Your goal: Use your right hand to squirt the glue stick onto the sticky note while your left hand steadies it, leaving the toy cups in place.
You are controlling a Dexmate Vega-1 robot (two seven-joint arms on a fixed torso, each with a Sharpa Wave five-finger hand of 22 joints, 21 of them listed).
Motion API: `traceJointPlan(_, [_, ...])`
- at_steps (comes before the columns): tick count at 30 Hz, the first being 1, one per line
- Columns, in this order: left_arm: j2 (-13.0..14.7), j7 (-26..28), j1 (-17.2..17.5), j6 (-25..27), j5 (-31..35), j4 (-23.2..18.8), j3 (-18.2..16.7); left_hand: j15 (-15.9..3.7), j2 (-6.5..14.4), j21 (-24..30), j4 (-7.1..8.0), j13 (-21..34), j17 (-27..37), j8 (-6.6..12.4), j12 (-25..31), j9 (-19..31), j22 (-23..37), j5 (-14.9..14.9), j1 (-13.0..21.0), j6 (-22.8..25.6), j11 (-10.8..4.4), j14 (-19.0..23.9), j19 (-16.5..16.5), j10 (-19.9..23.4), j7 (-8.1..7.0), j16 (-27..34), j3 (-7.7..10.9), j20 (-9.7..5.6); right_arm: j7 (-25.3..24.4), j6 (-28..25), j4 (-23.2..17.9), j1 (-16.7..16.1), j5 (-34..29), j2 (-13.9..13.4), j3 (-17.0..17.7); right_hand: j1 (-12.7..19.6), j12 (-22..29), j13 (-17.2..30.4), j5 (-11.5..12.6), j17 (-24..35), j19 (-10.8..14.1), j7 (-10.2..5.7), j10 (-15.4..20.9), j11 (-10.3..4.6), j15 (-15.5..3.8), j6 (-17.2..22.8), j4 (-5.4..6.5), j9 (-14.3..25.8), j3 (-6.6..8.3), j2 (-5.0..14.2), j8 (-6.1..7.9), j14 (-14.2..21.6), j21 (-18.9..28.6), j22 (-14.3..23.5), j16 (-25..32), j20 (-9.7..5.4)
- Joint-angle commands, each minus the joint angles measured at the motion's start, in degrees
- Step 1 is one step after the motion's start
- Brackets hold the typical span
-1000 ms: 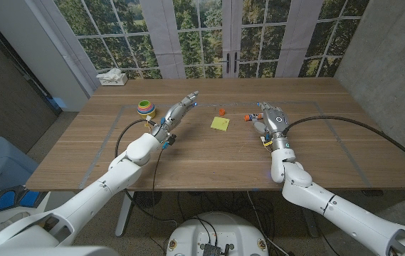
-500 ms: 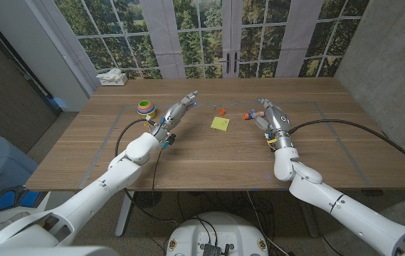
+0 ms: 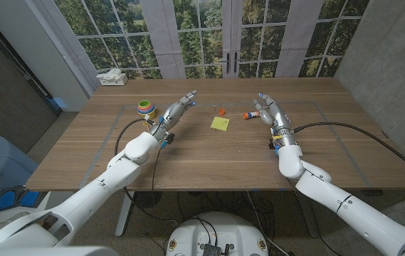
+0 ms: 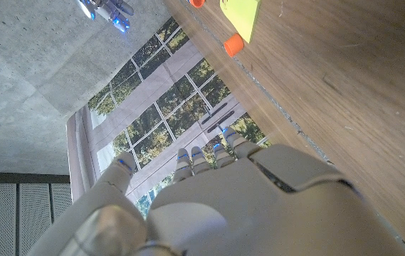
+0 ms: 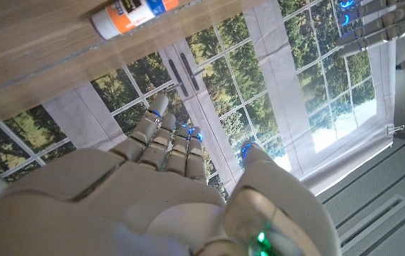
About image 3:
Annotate thin black right wrist wire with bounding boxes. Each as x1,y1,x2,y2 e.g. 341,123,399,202
287,177,344,256

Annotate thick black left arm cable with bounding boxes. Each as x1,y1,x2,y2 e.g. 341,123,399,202
114,118,178,225

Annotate yellow sticky note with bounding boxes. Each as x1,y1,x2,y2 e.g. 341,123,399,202
210,116,231,132

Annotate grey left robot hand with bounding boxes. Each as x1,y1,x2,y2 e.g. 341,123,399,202
149,90,198,142

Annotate blue storage bin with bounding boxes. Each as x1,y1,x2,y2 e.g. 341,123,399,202
0,137,39,196

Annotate thin black wrist wire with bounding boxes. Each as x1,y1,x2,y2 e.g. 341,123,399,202
150,147,163,200
287,177,344,256

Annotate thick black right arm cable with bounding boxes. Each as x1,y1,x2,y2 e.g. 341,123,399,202
293,122,405,181

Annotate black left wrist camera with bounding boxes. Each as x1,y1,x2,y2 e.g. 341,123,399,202
161,132,176,149

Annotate rainbow stacked toy cups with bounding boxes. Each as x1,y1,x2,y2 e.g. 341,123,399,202
137,100,157,120

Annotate white floor cable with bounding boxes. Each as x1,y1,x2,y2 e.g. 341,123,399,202
246,191,290,256

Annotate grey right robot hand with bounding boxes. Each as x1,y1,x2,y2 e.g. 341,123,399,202
252,93,298,147

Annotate black round floor fan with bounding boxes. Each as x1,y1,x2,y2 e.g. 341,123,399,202
133,191,163,209

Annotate printed window backdrop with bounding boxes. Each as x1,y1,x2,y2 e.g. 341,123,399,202
53,0,370,80

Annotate thin black left wrist wire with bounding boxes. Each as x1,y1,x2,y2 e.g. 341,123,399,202
150,147,163,200

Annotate white tissue box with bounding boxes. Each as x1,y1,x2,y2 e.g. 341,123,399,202
96,68,129,87

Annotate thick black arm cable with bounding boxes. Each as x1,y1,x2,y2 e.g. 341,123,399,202
293,122,405,181
114,118,178,225

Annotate white table leg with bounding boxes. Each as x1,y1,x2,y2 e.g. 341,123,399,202
115,191,135,238

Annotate blue black foot pedal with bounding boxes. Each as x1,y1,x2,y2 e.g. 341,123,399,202
0,184,48,213

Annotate white robot head edge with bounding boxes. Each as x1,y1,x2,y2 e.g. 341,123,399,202
0,245,120,256

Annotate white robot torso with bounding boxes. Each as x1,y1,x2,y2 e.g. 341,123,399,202
165,211,269,256

